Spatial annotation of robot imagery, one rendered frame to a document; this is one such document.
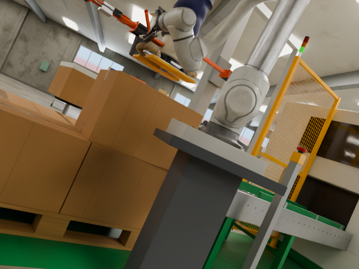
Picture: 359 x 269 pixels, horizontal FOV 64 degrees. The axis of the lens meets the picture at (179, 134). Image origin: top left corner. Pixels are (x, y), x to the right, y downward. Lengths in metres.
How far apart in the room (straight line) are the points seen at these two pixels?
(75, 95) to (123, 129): 1.79
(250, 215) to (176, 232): 1.05
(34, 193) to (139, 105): 0.68
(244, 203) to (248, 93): 1.22
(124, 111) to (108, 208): 0.55
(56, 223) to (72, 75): 1.97
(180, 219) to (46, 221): 0.73
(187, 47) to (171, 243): 0.85
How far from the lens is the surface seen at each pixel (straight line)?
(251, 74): 1.08
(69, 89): 3.31
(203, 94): 3.25
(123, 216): 1.78
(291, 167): 2.09
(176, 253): 1.28
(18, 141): 1.49
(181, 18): 1.31
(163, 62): 1.72
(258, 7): 4.99
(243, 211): 2.14
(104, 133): 1.57
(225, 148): 1.17
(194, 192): 1.20
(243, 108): 1.02
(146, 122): 1.64
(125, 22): 1.76
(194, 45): 1.36
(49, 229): 1.68
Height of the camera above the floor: 0.74
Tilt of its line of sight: 1 degrees up
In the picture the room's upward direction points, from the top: 25 degrees clockwise
